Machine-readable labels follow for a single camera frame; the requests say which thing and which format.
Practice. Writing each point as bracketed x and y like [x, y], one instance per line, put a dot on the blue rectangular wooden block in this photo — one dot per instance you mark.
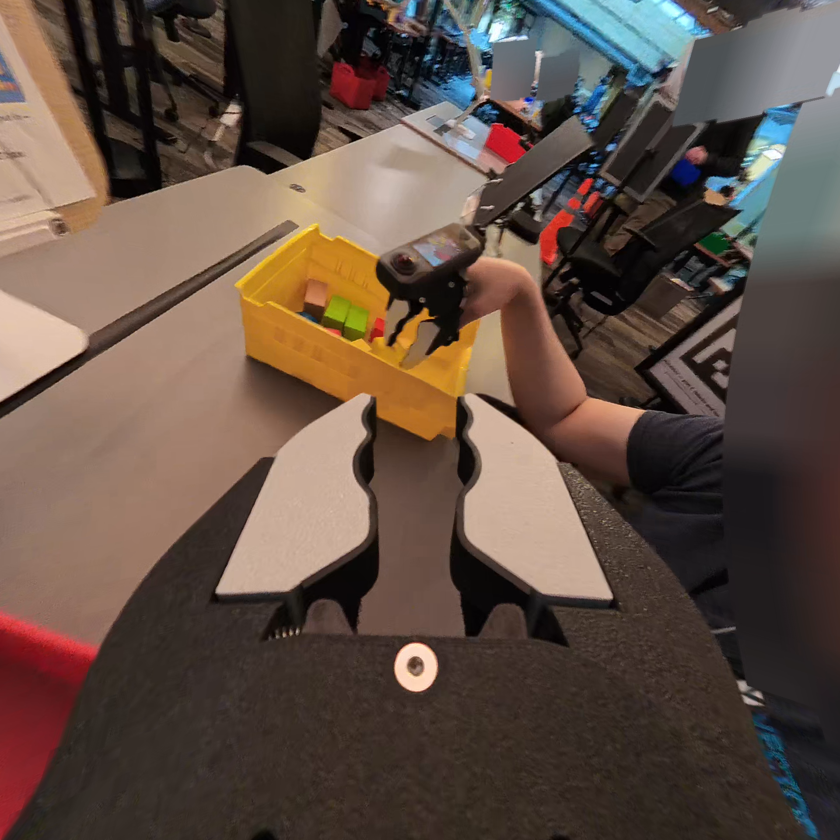
[307, 317]

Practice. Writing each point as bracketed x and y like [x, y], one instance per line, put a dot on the person's right forearm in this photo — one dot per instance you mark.
[558, 394]

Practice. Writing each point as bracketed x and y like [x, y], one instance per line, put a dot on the white tilted sheet stand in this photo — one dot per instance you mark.
[456, 121]

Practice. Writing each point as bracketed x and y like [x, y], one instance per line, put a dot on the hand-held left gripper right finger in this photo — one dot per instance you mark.
[525, 525]

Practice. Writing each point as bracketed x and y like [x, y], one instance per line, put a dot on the orange traffic cone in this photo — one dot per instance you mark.
[564, 223]

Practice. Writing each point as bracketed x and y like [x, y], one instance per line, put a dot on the red storage box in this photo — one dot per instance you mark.
[354, 82]

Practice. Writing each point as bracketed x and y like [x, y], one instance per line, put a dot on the red plastic bin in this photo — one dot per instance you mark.
[33, 689]
[505, 141]

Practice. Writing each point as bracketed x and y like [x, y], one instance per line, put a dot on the green rectangular wooden block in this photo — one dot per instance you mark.
[355, 321]
[336, 312]

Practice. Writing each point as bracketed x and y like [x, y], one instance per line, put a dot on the green storage box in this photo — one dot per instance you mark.
[712, 244]

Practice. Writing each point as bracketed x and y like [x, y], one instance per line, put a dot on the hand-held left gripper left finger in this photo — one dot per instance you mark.
[302, 525]

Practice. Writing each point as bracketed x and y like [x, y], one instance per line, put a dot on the black office chair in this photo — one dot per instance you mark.
[623, 262]
[275, 79]

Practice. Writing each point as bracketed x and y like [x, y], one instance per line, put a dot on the grey board on pole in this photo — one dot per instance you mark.
[640, 144]

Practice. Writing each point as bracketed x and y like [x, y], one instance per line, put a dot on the red wooden cube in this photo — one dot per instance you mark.
[377, 328]

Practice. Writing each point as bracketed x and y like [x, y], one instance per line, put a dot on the framed tag sign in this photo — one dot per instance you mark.
[695, 361]

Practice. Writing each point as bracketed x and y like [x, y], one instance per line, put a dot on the natural wooden rectangular block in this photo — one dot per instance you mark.
[316, 295]

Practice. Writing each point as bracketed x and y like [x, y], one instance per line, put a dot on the yellow plastic bin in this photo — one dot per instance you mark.
[315, 367]

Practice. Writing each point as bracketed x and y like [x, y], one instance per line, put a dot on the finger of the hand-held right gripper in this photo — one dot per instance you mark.
[396, 321]
[423, 344]

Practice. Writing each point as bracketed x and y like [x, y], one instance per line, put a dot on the white stand with dark board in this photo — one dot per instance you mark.
[538, 167]

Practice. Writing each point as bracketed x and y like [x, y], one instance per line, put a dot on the instruction sheet stand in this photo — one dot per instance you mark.
[33, 164]

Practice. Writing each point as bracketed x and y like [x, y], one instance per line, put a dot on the person's right hand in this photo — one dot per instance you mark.
[495, 285]

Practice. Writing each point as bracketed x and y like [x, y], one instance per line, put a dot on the grey storage box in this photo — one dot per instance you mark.
[659, 295]

